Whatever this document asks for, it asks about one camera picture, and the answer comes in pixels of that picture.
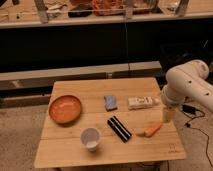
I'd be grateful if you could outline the orange carrot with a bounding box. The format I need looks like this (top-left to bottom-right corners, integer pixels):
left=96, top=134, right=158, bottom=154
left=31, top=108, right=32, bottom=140
left=137, top=123, right=162, bottom=137

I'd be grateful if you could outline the white paper cup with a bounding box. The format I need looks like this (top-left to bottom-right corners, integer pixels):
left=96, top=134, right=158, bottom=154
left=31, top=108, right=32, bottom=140
left=80, top=128, right=101, bottom=151

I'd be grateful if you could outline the long wooden beam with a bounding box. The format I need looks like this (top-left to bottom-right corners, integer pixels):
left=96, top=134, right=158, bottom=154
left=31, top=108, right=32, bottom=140
left=0, top=61, right=163, bottom=91

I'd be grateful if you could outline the black power adapter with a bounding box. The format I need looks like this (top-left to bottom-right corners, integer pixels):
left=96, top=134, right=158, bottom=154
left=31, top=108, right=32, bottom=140
left=182, top=105, right=196, bottom=114

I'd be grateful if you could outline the black cable on floor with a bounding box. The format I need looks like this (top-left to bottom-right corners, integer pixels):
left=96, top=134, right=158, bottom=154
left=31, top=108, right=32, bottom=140
left=179, top=108, right=213, bottom=158

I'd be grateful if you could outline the orange bowl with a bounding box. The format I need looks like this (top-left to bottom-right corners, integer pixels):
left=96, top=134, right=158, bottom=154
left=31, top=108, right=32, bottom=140
left=49, top=95, right=82, bottom=124

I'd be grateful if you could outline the black striped case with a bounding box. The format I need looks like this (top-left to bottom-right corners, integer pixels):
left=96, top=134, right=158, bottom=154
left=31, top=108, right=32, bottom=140
left=107, top=116, right=132, bottom=143

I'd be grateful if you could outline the orange object on shelf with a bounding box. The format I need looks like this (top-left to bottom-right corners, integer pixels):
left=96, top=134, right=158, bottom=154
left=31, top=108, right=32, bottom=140
left=91, top=0, right=123, bottom=16

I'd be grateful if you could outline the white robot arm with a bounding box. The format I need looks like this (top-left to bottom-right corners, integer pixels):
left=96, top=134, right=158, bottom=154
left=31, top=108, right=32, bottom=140
left=161, top=60, right=213, bottom=123

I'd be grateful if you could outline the wooden table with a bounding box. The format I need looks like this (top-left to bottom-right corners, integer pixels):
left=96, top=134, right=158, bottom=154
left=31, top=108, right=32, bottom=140
left=34, top=77, right=186, bottom=168

